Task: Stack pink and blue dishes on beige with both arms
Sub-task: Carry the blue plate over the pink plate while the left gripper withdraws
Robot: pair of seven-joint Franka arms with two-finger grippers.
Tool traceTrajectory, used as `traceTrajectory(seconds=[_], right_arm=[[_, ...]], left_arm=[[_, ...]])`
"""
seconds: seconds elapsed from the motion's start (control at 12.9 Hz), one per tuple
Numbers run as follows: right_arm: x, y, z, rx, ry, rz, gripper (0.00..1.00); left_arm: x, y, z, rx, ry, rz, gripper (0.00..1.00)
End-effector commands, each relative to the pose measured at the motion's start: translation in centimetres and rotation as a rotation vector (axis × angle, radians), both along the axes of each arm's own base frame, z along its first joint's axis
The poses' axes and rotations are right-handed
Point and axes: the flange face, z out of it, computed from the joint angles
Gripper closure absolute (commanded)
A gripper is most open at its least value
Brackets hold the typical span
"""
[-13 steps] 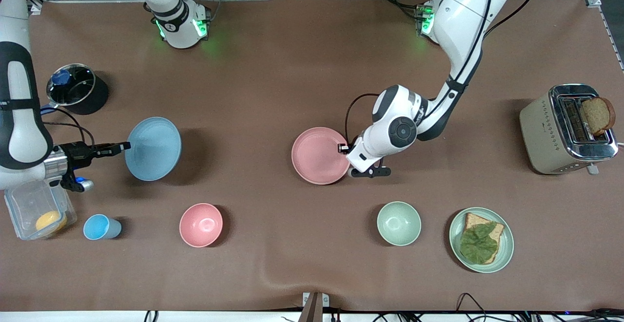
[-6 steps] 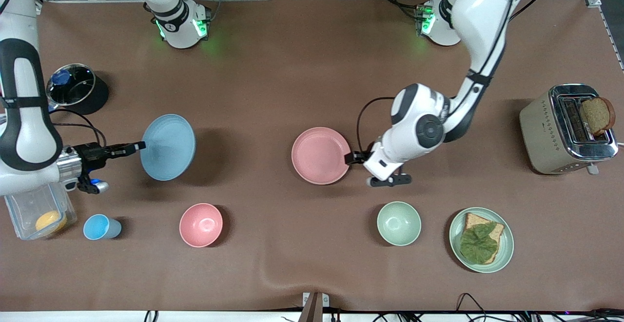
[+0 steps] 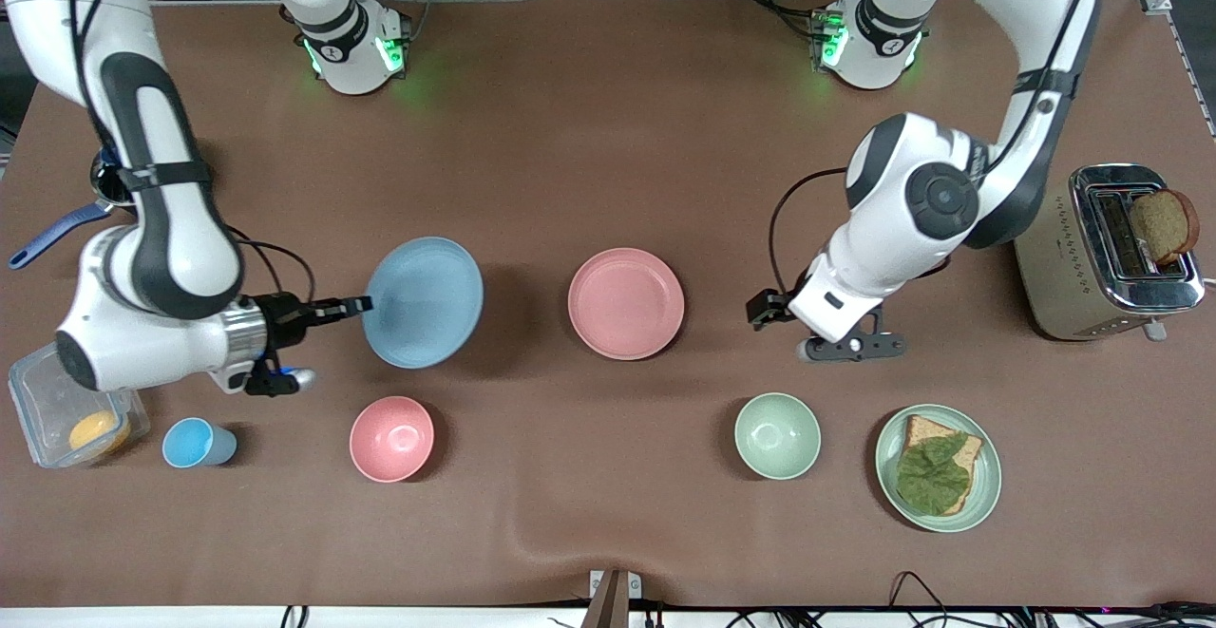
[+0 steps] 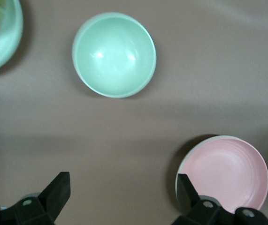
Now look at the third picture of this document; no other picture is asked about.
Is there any pink plate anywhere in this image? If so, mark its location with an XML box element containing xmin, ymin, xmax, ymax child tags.
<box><xmin>567</xmin><ymin>247</ymin><xmax>686</xmax><ymax>361</ymax></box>

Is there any brown bread slice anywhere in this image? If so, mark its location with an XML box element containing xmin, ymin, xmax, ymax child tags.
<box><xmin>1128</xmin><ymin>188</ymin><xmax>1202</xmax><ymax>268</ymax></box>

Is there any clear plastic container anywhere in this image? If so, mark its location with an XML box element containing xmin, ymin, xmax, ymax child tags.
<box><xmin>8</xmin><ymin>341</ymin><xmax>151</xmax><ymax>469</ymax></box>

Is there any beige and chrome toaster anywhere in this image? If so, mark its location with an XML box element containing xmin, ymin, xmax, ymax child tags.
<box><xmin>1013</xmin><ymin>163</ymin><xmax>1207</xmax><ymax>342</ymax></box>

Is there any bread slice with lettuce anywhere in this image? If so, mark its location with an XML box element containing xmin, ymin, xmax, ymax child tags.
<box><xmin>900</xmin><ymin>414</ymin><xmax>985</xmax><ymax>516</ymax></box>

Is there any black pot with blue handle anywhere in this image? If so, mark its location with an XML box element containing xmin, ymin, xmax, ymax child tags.
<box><xmin>8</xmin><ymin>148</ymin><xmax>134</xmax><ymax>271</ymax></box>

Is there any metal table bracket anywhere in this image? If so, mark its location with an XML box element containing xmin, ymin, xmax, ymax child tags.
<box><xmin>589</xmin><ymin>568</ymin><xmax>643</xmax><ymax>628</ymax></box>

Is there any orange food piece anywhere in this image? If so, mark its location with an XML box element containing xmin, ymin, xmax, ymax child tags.
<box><xmin>68</xmin><ymin>409</ymin><xmax>132</xmax><ymax>458</ymax></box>

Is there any pink bowl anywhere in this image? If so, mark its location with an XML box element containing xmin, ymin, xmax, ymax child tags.
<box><xmin>349</xmin><ymin>395</ymin><xmax>436</xmax><ymax>484</ymax></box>

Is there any green plate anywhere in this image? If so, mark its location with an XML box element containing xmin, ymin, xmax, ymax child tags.
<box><xmin>874</xmin><ymin>404</ymin><xmax>1003</xmax><ymax>534</ymax></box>

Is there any green bowl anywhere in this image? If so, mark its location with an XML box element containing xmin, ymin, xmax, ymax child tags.
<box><xmin>733</xmin><ymin>392</ymin><xmax>823</xmax><ymax>482</ymax></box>

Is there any light blue plate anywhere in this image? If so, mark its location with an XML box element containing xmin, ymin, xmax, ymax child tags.
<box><xmin>361</xmin><ymin>236</ymin><xmax>485</xmax><ymax>370</ymax></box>

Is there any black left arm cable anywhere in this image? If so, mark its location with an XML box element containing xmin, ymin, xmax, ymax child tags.
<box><xmin>768</xmin><ymin>167</ymin><xmax>853</xmax><ymax>298</ymax></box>

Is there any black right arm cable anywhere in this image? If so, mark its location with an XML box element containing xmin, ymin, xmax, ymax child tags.
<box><xmin>228</xmin><ymin>227</ymin><xmax>317</xmax><ymax>306</ymax></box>

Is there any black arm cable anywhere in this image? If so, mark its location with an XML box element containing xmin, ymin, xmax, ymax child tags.
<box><xmin>228</xmin><ymin>227</ymin><xmax>317</xmax><ymax>306</ymax></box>
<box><xmin>768</xmin><ymin>167</ymin><xmax>853</xmax><ymax>298</ymax></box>

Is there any brown table cloth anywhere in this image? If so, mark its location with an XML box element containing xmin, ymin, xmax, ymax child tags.
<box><xmin>0</xmin><ymin>0</ymin><xmax>1216</xmax><ymax>610</ymax></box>

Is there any green lettuce leaf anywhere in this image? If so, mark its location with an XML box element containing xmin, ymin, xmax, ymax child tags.
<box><xmin>896</xmin><ymin>433</ymin><xmax>973</xmax><ymax>517</ymax></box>

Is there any blue cup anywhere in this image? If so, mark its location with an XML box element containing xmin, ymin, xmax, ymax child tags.
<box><xmin>161</xmin><ymin>417</ymin><xmax>238</xmax><ymax>469</ymax></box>

